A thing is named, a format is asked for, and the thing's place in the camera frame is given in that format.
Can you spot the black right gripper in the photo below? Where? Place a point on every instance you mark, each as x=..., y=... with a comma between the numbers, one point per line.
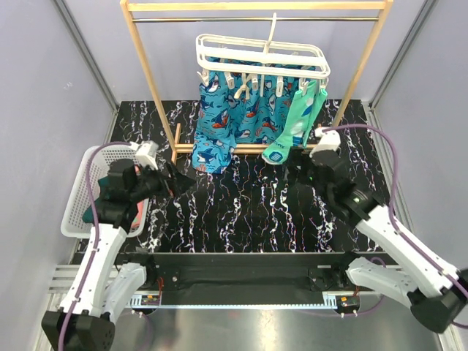
x=297, y=157

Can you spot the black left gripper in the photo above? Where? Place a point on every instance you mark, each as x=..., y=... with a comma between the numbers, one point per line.
x=179, y=182

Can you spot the pink sock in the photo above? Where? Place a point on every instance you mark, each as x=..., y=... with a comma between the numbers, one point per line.
x=137, y=220

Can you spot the dark teal sock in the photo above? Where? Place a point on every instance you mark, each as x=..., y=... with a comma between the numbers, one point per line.
x=103, y=188
x=88, y=216

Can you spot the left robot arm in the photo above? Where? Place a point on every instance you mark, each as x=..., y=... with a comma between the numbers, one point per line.
x=86, y=318

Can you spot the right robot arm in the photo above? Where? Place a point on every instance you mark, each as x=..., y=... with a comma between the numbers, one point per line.
x=434, y=290

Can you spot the white plastic clip hanger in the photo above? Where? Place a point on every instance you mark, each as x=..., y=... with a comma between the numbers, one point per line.
x=254, y=59

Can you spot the mint green sock left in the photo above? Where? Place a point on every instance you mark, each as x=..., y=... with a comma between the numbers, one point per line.
x=295, y=125

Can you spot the mint green sock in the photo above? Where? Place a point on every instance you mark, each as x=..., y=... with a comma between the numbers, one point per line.
x=295, y=125
x=319, y=100

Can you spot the mint green sock right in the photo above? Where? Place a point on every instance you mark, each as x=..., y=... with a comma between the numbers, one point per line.
x=319, y=100

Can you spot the blue shark print shorts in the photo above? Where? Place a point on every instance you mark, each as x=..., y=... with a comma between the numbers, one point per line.
x=233, y=112

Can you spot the white perforated plastic basket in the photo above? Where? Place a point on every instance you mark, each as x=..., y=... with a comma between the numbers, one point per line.
x=78, y=197

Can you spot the wooden clothes rack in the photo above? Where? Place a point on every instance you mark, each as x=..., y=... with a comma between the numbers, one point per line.
x=376, y=12

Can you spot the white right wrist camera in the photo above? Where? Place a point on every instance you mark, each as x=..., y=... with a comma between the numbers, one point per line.
x=329, y=140

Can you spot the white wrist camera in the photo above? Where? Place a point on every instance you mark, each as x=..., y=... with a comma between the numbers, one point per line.
x=329, y=140
x=145, y=154

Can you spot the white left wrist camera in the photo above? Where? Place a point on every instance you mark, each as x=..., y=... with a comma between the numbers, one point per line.
x=145, y=154

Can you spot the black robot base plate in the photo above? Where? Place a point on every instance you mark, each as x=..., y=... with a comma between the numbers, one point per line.
x=255, y=280

